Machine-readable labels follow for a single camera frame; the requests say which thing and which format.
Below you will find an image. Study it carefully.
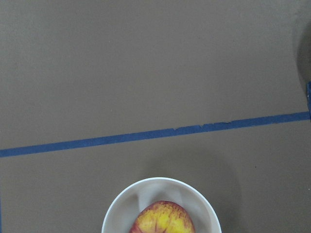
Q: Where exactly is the red yellow apple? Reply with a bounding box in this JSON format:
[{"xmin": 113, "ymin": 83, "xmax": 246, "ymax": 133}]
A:
[{"xmin": 129, "ymin": 200, "xmax": 196, "ymax": 233}]

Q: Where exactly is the white bowl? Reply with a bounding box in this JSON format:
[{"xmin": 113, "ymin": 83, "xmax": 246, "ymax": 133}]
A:
[{"xmin": 101, "ymin": 177, "xmax": 222, "ymax": 233}]

